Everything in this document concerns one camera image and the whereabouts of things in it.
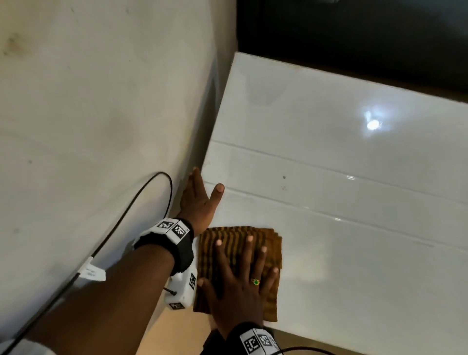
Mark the person's left hand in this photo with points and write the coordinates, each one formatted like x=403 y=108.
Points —
x=197 y=212

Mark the person's right hand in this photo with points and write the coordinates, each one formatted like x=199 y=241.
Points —
x=237 y=300

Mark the brown checkered cloth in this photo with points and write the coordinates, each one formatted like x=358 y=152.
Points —
x=208 y=263

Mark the person's left forearm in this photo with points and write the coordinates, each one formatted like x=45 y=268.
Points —
x=109 y=303

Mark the person's left leg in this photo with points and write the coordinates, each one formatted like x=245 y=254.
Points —
x=214 y=343

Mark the black marker wristband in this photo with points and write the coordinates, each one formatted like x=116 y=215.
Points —
x=252 y=340
x=172 y=245

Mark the white table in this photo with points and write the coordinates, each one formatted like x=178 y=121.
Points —
x=329 y=256

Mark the light blue shirt sleeve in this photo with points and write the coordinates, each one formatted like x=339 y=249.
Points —
x=22 y=347

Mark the teal sofa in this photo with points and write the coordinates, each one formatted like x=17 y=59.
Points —
x=347 y=36

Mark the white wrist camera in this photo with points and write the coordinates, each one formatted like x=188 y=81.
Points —
x=181 y=289

